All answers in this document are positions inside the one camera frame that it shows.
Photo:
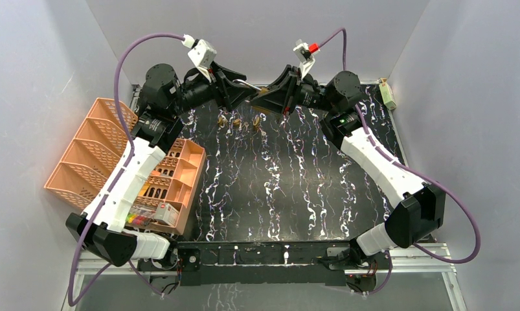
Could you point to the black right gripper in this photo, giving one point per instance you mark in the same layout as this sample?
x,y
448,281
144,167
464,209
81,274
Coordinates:
x,y
280,97

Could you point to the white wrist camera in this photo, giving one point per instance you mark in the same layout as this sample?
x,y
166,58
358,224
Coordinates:
x,y
306,55
201,54

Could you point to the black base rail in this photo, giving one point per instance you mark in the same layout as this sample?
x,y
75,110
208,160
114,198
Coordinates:
x,y
329,262

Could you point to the large brass padlock shackle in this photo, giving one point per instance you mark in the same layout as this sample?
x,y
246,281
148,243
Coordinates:
x,y
257,89

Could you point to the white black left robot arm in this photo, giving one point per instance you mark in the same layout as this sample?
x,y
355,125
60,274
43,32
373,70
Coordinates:
x,y
100,228

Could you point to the white red small box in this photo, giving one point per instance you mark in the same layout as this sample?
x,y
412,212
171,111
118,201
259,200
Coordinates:
x,y
166,214

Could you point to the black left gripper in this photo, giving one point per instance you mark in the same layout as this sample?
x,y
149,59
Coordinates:
x,y
219,85

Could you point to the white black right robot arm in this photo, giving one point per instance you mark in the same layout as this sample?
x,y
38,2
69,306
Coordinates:
x,y
418,205

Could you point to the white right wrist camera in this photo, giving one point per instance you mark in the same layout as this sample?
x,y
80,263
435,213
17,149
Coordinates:
x,y
306,55

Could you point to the brass padlock with key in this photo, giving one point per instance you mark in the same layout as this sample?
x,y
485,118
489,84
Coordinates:
x,y
222,121
237,124

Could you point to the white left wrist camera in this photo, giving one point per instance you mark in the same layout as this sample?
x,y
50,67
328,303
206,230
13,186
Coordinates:
x,y
201,54

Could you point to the green white box in corner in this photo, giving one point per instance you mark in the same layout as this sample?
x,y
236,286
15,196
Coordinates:
x,y
387,94

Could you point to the aluminium frame profile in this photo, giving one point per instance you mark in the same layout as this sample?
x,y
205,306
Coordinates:
x,y
413,281

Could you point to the colourful marker set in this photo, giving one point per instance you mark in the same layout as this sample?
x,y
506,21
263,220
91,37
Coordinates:
x,y
140,215

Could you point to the orange plastic desk organizer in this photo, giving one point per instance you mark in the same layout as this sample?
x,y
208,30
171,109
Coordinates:
x,y
93,154

